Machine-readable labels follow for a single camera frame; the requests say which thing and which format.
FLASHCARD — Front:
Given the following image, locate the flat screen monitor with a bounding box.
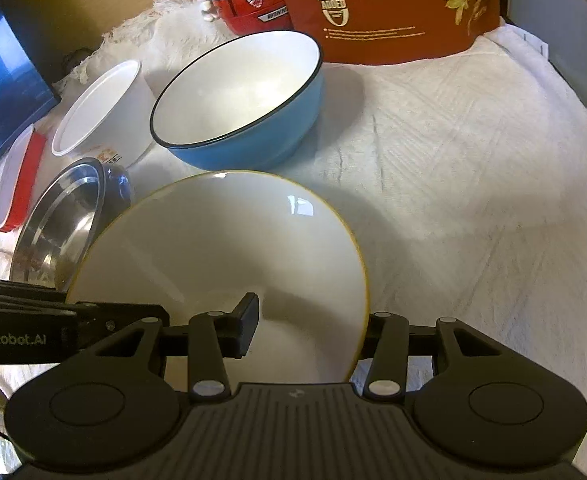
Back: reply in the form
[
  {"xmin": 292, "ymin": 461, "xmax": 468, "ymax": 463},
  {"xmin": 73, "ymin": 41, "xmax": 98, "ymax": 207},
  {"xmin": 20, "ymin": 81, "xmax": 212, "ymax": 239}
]
[{"xmin": 0, "ymin": 0, "xmax": 60, "ymax": 188}]

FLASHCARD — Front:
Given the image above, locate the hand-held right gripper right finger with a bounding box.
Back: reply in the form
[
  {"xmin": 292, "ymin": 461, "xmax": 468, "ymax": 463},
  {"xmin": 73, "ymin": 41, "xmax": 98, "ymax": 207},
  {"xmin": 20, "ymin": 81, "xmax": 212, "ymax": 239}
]
[{"xmin": 357, "ymin": 311, "xmax": 505, "ymax": 397}]

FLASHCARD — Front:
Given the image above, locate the stainless steel bowl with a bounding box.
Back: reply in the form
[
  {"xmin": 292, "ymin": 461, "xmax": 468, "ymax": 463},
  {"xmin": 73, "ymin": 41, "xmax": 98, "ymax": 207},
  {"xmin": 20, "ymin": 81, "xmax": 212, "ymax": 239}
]
[{"xmin": 10, "ymin": 157, "xmax": 108, "ymax": 292}]

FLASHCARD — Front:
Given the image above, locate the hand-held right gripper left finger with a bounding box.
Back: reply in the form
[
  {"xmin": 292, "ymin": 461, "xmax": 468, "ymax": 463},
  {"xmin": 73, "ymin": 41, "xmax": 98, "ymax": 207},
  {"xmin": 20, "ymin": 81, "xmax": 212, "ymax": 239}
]
[{"xmin": 76, "ymin": 292, "xmax": 261, "ymax": 398}]

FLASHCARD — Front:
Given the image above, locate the dark purple bowl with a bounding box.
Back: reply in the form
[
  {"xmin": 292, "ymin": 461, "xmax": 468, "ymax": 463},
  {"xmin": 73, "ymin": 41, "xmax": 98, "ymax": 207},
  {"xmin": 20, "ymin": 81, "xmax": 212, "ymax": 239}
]
[{"xmin": 95, "ymin": 161, "xmax": 135, "ymax": 217}]

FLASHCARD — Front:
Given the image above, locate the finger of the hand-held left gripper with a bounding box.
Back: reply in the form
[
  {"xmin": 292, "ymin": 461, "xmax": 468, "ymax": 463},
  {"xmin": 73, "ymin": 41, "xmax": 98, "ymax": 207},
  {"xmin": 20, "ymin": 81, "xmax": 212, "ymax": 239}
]
[
  {"xmin": 65, "ymin": 302, "xmax": 170, "ymax": 332},
  {"xmin": 0, "ymin": 274, "xmax": 69, "ymax": 308}
]

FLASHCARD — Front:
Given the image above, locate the white lace cloth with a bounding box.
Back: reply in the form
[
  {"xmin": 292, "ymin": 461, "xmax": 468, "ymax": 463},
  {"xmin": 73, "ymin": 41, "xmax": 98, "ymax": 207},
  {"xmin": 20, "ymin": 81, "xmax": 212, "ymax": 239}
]
[{"xmin": 62, "ymin": 0, "xmax": 209, "ymax": 92}]

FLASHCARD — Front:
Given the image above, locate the red and white rectangular dish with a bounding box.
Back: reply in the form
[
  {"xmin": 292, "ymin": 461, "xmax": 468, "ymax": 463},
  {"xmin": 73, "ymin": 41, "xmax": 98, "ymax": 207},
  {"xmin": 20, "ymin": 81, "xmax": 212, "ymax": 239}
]
[{"xmin": 0, "ymin": 124, "xmax": 48, "ymax": 234}]

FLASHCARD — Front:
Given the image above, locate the blue bowl with black rim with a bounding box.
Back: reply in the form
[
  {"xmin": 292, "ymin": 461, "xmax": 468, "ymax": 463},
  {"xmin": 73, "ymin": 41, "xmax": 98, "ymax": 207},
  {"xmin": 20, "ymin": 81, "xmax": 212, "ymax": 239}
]
[{"xmin": 150, "ymin": 30, "xmax": 324, "ymax": 171}]

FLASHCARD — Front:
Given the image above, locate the grey appliance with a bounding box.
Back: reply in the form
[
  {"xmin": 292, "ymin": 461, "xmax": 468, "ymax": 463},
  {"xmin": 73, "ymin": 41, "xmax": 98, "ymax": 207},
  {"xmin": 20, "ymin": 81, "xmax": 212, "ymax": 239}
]
[{"xmin": 502, "ymin": 0, "xmax": 587, "ymax": 148}]

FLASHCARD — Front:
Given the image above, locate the red printed box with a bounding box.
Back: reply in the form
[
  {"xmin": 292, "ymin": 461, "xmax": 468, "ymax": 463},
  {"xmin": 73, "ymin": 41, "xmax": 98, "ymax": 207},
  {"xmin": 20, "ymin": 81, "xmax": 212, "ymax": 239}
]
[{"xmin": 278, "ymin": 0, "xmax": 503, "ymax": 66}]

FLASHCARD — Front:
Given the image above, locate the white textured cloth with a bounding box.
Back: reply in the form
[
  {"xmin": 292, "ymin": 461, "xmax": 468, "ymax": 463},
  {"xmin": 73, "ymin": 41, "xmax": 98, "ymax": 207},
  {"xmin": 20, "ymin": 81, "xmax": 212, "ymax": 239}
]
[{"xmin": 0, "ymin": 12, "xmax": 587, "ymax": 476}]

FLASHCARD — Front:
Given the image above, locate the white plastic bowl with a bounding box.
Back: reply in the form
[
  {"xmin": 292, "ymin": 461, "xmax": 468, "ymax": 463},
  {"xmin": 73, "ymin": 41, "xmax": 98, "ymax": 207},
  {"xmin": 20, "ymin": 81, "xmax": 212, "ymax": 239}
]
[{"xmin": 51, "ymin": 60, "xmax": 155, "ymax": 168}]

